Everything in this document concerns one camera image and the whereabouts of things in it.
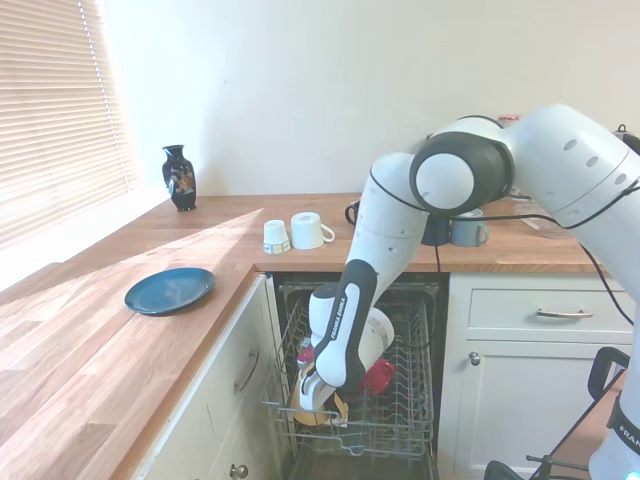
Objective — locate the built-in dishwasher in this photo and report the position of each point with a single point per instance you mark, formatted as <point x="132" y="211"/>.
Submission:
<point x="440" y="300"/>

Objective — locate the white window blind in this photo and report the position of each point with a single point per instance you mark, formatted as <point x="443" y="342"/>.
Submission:
<point x="55" y="100"/>

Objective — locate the white drawer front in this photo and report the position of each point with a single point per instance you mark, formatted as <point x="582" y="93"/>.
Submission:
<point x="510" y="315"/>

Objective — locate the round metal cabinet knob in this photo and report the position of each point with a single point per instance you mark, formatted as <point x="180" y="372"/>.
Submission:
<point x="239" y="470"/>
<point x="473" y="357"/>

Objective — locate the yellow ceramic mug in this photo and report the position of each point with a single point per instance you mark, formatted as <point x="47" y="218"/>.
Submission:
<point x="312" y="417"/>

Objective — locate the dark blue plate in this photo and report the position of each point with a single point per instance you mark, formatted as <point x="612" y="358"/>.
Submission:
<point x="170" y="291"/>

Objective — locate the black printed mug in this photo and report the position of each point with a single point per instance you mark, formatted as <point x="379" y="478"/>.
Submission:
<point x="353" y="212"/>

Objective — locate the dark painted vase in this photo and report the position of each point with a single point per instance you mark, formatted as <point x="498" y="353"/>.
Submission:
<point x="179" y="177"/>

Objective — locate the grey blue mug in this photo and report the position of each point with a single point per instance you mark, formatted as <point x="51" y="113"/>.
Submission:
<point x="467" y="232"/>

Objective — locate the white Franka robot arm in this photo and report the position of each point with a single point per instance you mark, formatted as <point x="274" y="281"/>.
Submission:
<point x="390" y="220"/>

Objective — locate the red ceramic mug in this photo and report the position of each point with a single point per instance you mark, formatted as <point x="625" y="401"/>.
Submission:
<point x="382" y="375"/>

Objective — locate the black camera stand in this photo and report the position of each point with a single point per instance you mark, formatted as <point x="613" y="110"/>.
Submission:
<point x="607" y="370"/>

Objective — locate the black cylindrical cup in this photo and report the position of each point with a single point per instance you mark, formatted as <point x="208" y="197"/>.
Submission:
<point x="435" y="232"/>

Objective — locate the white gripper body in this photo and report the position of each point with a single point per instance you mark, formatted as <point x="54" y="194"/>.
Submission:
<point x="312" y="392"/>

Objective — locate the glass jar red checked lid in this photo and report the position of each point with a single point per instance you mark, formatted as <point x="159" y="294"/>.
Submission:
<point x="510" y="119"/>

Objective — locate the white mug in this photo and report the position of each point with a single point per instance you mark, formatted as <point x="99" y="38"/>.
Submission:
<point x="307" y="231"/>

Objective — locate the small white patterned cup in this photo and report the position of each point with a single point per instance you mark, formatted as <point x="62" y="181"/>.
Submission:
<point x="275" y="237"/>

